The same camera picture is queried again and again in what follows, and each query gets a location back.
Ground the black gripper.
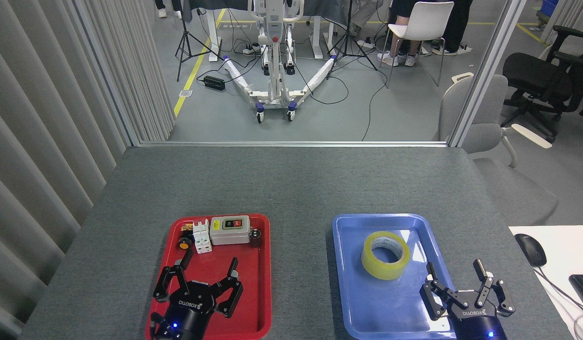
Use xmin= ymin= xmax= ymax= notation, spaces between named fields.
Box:
xmin=152 ymin=248 xmax=244 ymax=340
xmin=420 ymin=258 xmax=516 ymax=340

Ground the yellow tape roll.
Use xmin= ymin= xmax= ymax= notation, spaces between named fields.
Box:
xmin=361 ymin=231 xmax=411 ymax=281

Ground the yellow push button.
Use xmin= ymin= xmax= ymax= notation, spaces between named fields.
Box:
xmin=178 ymin=223 xmax=194 ymax=250

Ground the white circuit breaker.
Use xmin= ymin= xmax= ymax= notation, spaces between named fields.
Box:
xmin=193 ymin=219 xmax=213 ymax=254

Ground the red plastic tray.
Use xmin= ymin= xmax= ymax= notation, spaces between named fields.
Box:
xmin=145 ymin=213 xmax=272 ymax=340

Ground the black computer mouse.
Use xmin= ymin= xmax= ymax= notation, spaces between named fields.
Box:
xmin=515 ymin=234 xmax=547 ymax=267

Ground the blue plastic tray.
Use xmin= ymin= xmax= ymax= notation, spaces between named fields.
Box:
xmin=332 ymin=213 xmax=468 ymax=340

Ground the white desk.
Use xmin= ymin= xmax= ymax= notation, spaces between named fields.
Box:
xmin=509 ymin=225 xmax=583 ymax=340

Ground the grey office chair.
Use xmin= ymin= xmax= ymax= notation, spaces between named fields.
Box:
xmin=433 ymin=72 xmax=559 ymax=226

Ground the black office chair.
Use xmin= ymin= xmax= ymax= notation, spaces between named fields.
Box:
xmin=502 ymin=25 xmax=583 ymax=142

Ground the white wheeled stand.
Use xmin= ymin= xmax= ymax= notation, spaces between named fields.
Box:
xmin=222 ymin=0 xmax=338 ymax=124

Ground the seated person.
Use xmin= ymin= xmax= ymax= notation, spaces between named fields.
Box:
xmin=377 ymin=0 xmax=422 ymax=67

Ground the black tripod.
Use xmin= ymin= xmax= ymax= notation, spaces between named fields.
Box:
xmin=326 ymin=0 xmax=378 ymax=80
xmin=175 ymin=0 xmax=224 ymax=82

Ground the standing person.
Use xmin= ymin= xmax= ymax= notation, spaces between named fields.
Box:
xmin=431 ymin=0 xmax=473 ymax=56

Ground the white plastic chair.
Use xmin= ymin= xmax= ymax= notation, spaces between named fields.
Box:
xmin=385 ymin=1 xmax=455 ymax=89

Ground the grey switch box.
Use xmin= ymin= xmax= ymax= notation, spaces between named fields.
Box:
xmin=210 ymin=215 xmax=251 ymax=246

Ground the black mouse cable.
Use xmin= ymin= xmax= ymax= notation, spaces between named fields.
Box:
xmin=537 ymin=265 xmax=583 ymax=318

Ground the silver table edge rail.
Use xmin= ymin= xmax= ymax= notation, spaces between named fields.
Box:
xmin=139 ymin=141 xmax=450 ymax=148

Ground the black floor cable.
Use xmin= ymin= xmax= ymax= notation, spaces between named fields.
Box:
xmin=361 ymin=71 xmax=387 ymax=141

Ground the silver post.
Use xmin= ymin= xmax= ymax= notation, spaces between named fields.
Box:
xmin=448 ymin=0 xmax=528 ymax=148

